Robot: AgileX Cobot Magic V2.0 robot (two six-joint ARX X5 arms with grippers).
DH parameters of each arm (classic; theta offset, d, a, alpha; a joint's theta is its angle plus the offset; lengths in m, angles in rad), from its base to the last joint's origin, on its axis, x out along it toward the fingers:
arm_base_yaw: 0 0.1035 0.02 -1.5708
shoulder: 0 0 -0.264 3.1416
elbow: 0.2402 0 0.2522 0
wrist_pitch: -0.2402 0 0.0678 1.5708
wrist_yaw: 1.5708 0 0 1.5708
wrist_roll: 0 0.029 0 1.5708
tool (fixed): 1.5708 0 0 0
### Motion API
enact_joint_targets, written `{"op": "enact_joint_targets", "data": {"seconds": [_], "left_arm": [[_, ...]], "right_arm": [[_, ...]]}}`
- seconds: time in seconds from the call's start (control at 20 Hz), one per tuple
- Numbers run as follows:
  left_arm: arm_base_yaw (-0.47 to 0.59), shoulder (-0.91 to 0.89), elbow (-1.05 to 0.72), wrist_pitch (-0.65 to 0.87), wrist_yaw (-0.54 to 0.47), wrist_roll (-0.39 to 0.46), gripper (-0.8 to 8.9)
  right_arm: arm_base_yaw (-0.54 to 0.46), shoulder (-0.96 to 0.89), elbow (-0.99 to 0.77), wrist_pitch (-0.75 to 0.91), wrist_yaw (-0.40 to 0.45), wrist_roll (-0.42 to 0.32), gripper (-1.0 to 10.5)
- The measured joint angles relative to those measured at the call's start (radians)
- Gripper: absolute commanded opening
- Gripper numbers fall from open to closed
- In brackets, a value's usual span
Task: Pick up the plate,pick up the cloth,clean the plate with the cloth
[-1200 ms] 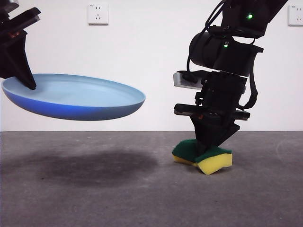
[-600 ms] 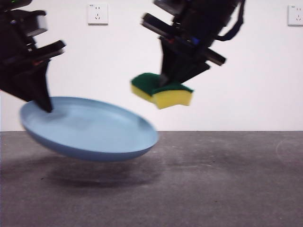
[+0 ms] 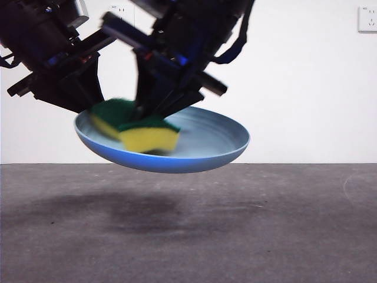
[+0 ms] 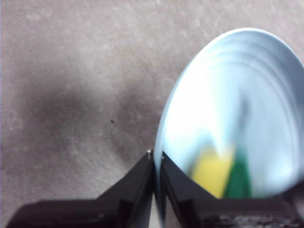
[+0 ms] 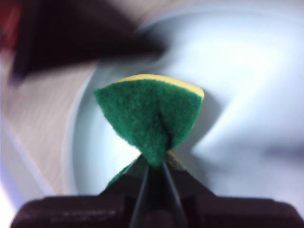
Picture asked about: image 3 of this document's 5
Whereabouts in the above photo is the yellow sponge with green pad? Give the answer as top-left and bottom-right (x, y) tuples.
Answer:
(89, 98), (182, 156)

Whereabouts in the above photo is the light blue round plate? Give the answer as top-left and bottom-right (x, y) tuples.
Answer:
(73, 105), (251, 175)

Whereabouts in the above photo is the black sleeved arm cable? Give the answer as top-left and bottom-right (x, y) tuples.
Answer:
(217, 0), (256, 65)

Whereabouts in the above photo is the pale grey left wrist camera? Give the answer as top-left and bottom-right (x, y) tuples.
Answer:
(69, 0), (90, 27)

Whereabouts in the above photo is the white wall socket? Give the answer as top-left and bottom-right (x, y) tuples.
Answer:
(109, 4), (135, 24)
(358, 5), (377, 34)

